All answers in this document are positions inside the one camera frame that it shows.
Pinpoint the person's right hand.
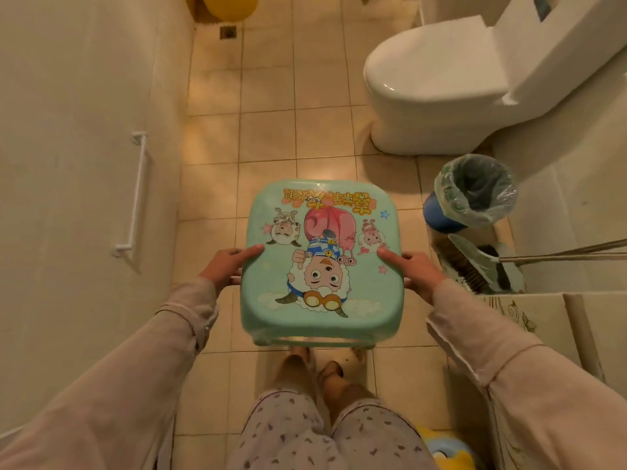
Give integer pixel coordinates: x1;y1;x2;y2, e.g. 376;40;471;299
377;247;447;306

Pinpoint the person's left hand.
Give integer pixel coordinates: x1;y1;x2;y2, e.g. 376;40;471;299
198;243;265;297

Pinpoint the green cartoon plastic stool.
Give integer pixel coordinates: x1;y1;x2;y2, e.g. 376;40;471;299
240;179;406;349

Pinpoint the person's left forearm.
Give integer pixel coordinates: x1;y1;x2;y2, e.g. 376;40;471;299
0;277;219;470

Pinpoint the person's right forearm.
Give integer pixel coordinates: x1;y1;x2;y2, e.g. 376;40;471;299
425;279;627;470

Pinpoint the blue trash bin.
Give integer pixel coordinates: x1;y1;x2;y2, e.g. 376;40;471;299
423;192;466;234

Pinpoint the green dustpan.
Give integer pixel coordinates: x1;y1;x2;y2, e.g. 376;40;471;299
448;234;526;294

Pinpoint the clear plastic bin liner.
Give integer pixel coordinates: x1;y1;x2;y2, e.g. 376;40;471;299
434;154;518;227

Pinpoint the person's right leg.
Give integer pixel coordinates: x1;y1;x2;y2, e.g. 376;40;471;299
318;361;439;470

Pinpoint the person's leg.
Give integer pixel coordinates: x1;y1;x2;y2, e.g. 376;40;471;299
318;361;439;470
226;354;339;470

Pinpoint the person's left leg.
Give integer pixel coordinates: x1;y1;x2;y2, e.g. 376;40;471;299
226;354;339;470

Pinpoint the cardboard box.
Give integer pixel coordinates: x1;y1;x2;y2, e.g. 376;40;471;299
470;291;627;470

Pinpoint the yellow blue plastic toy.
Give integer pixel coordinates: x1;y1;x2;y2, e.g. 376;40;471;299
414;425;483;470

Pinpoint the white toilet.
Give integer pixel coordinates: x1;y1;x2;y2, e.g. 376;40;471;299
363;0;627;156

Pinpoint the yellow round basin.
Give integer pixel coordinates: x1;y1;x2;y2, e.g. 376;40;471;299
200;0;260;23

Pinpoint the white wall grab bar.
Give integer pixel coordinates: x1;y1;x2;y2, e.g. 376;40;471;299
113;131;148;258

